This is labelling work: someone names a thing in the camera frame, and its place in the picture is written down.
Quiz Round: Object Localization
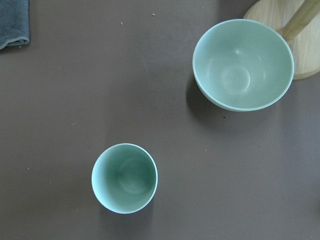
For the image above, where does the green cup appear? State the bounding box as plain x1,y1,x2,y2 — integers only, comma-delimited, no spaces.
91,143,158,214

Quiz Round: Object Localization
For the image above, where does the green bowl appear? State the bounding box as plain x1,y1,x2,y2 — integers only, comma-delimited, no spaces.
192,19,295,112

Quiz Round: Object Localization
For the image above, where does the wooden mug tree stand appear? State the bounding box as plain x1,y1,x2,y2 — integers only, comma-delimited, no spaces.
244,0,320,80

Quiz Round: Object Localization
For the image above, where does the grey folded cloth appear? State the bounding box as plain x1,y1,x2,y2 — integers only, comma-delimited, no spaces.
0,0,30,50

